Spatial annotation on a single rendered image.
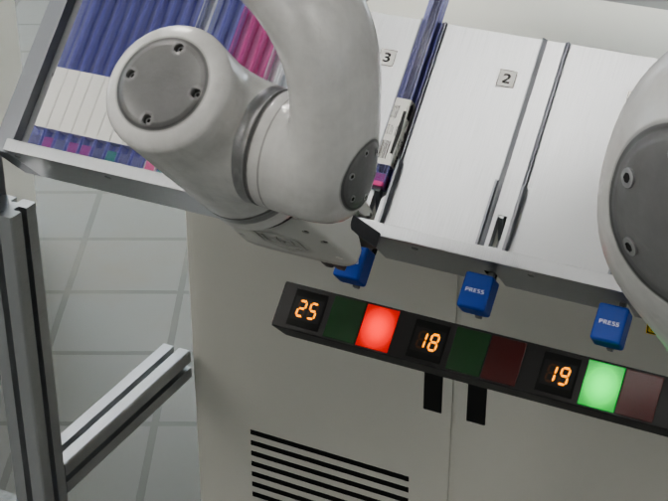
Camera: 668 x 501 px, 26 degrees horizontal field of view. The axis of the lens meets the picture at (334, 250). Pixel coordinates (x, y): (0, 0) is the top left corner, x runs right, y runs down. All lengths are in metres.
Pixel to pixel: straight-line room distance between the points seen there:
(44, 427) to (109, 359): 0.83
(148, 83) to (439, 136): 0.39
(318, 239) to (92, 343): 1.44
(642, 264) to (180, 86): 0.44
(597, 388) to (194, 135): 0.42
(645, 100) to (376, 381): 1.22
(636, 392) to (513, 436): 0.52
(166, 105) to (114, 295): 1.71
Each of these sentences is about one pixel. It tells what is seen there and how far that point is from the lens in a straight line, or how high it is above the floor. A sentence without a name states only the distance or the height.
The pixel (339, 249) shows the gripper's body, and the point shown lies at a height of 0.78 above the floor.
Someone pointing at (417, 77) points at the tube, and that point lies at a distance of 1.23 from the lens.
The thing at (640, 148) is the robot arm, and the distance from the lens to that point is 0.48.
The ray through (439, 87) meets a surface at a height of 0.81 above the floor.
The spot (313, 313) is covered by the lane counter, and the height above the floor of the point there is 0.65.
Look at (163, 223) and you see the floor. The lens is 2.81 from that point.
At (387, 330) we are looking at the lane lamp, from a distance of 1.19.
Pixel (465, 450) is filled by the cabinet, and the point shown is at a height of 0.29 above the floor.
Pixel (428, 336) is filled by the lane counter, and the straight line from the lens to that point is 1.17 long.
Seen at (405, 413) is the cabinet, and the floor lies 0.32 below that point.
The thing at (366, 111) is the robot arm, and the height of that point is 0.94.
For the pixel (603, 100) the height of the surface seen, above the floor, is 0.83.
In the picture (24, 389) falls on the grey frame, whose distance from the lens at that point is 1.53.
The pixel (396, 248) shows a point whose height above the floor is 0.71.
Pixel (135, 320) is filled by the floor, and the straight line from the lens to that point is 2.49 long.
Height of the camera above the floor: 1.27
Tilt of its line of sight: 28 degrees down
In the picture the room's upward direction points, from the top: straight up
